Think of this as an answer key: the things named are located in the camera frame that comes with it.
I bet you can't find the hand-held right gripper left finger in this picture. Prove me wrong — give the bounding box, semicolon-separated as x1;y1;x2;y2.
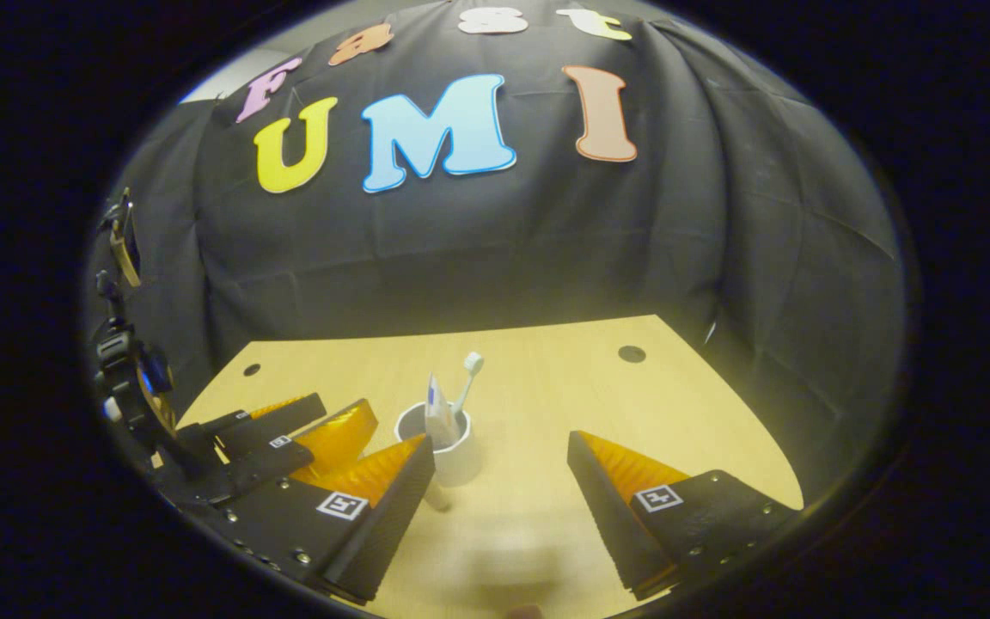
218;434;436;603

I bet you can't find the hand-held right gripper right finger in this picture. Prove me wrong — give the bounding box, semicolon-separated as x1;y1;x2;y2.
567;430;803;601

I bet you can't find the white cup with wooden handle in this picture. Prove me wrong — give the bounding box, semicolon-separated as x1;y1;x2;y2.
394;401;483;512

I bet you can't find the white toothpaste tube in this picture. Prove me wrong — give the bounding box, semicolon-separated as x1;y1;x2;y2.
424;372;461;450

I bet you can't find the pale green toothbrush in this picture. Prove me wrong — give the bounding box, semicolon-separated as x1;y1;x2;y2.
452;352;485;422

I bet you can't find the light wooden desktop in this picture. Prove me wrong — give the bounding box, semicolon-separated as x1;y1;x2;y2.
151;315;805;619

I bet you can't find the black backdrop cloth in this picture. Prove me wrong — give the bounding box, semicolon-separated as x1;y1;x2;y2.
87;0;907;499

